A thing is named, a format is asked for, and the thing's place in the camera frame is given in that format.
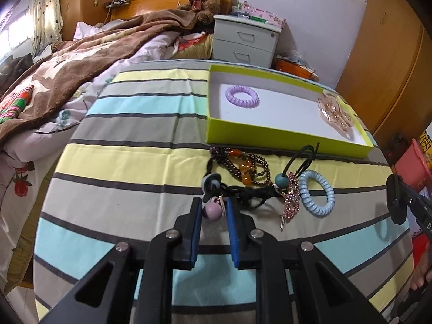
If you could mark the small bottles on nightstand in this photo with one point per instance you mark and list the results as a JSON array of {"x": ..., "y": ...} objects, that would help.
[{"x": 241, "y": 8}]

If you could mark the red bag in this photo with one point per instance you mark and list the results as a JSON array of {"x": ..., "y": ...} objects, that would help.
[{"x": 420, "y": 246}]

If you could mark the wooden headboard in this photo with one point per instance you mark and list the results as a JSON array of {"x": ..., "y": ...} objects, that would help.
[{"x": 152, "y": 3}]

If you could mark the dark jacket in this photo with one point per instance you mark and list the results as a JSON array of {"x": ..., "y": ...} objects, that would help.
[{"x": 15, "y": 69}]

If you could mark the dotted curtain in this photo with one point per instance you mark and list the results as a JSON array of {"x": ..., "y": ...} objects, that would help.
[{"x": 45, "y": 10}]

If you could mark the orange container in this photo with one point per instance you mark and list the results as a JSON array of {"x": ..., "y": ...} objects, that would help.
[{"x": 293, "y": 69}]

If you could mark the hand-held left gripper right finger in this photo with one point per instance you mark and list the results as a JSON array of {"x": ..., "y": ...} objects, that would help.
[{"x": 233, "y": 236}]

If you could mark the pink rhinestone hair clip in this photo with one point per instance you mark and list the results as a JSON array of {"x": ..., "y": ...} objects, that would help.
[{"x": 292, "y": 195}]

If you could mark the clear plastic bag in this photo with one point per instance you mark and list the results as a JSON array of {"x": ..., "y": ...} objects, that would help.
[{"x": 293, "y": 57}]

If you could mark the power strip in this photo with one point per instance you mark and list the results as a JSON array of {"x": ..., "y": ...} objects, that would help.
[{"x": 118, "y": 1}]

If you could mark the person's right hand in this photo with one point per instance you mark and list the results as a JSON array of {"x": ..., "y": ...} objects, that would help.
[{"x": 422, "y": 270}]

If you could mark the yellow red pillow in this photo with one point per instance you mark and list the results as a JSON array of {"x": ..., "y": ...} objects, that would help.
[{"x": 195, "y": 49}]

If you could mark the pink plastic bucket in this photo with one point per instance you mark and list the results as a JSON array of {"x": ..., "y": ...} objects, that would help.
[{"x": 410, "y": 162}]

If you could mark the clear amber hair claw clip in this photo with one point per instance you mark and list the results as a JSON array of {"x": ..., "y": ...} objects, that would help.
[{"x": 332, "y": 111}]

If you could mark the pink floral box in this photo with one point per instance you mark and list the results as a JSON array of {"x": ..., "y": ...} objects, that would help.
[{"x": 268, "y": 17}]

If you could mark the brown patterned blanket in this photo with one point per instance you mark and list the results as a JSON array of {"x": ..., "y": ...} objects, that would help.
[{"x": 84, "y": 57}]

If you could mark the red green plaid cloth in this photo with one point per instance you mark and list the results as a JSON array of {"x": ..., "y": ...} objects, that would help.
[{"x": 15, "y": 104}]

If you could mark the yellow white cardboard box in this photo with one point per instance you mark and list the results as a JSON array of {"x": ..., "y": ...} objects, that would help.
[{"x": 426, "y": 145}]

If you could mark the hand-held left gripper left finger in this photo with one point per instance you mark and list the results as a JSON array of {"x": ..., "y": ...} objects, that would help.
[{"x": 193, "y": 236}]

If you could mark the wide wooden wardrobe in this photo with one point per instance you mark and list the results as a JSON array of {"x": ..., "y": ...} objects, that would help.
[{"x": 388, "y": 57}]

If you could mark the grey nightstand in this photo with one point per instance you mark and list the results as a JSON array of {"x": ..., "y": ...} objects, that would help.
[{"x": 243, "y": 40}]

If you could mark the green cardboard box tray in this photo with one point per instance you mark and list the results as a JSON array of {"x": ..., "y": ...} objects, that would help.
[{"x": 216, "y": 131}]

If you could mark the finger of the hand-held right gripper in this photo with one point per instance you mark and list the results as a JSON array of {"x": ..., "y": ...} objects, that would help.
[{"x": 396, "y": 199}]

